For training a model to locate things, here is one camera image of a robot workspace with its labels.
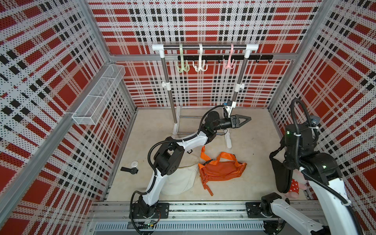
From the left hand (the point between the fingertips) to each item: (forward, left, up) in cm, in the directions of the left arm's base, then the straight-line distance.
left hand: (252, 118), depth 72 cm
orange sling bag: (-15, +11, -27) cm, 33 cm away
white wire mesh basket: (+17, +96, -11) cm, 98 cm away
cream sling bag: (-21, +35, -29) cm, 50 cm away
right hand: (-12, -16, +4) cm, 20 cm away
